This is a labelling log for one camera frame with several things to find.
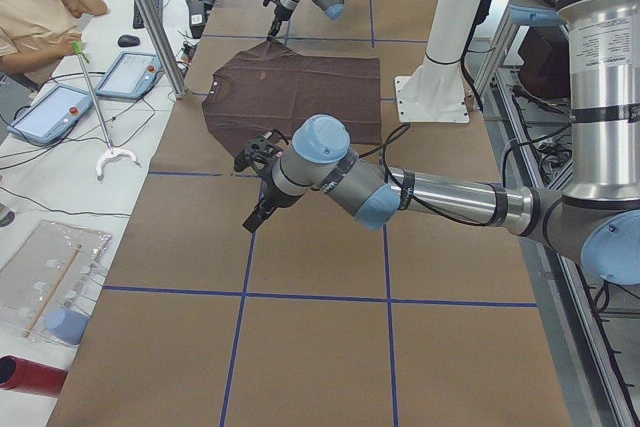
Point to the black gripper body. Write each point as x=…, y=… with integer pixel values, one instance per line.
x=272, y=194
x=278, y=13

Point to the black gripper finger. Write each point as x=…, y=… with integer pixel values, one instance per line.
x=274, y=29
x=257, y=217

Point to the brown t-shirt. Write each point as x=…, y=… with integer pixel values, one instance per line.
x=270, y=86

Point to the black box white label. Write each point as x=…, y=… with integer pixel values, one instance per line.
x=197, y=18

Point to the black computer mouse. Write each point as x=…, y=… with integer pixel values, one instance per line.
x=128, y=40

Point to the far blue teach pendant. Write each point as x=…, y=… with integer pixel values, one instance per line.
x=130, y=77

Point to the blue teach pendant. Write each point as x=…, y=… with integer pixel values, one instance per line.
x=52, y=116
x=130, y=77

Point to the silver reacher grabber tool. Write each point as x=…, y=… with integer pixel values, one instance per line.
x=112, y=152

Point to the wooden dowel stick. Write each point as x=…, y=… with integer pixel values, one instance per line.
x=51, y=292

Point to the plastic bagged cardboard sheet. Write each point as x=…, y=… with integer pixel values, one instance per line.
x=28, y=275

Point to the light blue cup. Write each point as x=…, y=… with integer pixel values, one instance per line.
x=67, y=325

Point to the near blue teach pendant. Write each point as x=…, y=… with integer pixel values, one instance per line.
x=52, y=116

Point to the seated person beige shirt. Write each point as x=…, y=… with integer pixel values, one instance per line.
x=37, y=34

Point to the red cylinder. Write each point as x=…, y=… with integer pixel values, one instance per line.
x=27, y=376

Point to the aluminium frame post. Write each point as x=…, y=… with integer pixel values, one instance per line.
x=162, y=46

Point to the white pedestal column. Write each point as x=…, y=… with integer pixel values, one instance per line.
x=435, y=91

